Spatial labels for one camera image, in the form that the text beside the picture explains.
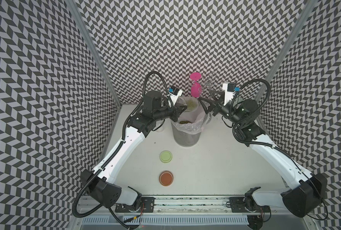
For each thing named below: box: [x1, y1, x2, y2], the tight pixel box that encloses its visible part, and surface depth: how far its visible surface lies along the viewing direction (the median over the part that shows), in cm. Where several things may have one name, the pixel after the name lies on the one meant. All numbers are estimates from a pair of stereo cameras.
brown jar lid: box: [159, 170, 174, 187], surface depth 82 cm
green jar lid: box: [159, 149, 173, 164], surface depth 91 cm
